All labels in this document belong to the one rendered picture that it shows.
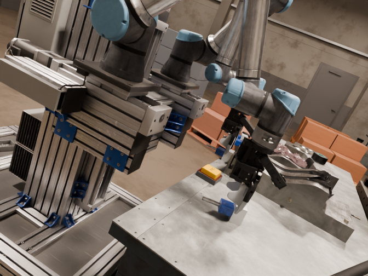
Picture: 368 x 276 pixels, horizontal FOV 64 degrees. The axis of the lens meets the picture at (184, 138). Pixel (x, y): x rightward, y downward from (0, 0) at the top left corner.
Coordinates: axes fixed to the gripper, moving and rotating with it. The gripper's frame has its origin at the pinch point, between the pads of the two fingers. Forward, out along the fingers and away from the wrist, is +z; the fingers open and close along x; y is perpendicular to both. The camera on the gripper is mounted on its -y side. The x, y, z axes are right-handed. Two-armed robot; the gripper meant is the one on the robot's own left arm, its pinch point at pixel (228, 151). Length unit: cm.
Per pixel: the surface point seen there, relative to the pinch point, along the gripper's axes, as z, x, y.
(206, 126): 61, -275, 75
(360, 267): -1, 46, -51
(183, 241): 5, 70, -7
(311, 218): 2.8, 19.1, -40.0
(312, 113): 13, -856, -88
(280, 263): 5, 56, -31
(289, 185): -4.1, 18.1, -28.0
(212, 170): 0.9, 29.1, -0.8
